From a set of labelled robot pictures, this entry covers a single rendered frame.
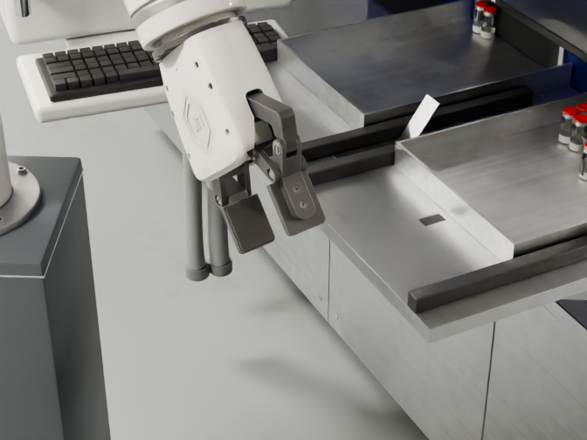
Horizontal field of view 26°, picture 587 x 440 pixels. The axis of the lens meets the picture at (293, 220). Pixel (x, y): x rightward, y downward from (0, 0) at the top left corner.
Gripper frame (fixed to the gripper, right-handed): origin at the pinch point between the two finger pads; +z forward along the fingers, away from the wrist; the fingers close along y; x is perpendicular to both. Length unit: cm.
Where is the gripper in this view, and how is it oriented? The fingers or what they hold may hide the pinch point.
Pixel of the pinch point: (276, 227)
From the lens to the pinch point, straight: 95.2
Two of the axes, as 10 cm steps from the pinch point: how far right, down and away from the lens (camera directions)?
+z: 3.8, 9.3, 0.1
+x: 8.3, -3.4, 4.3
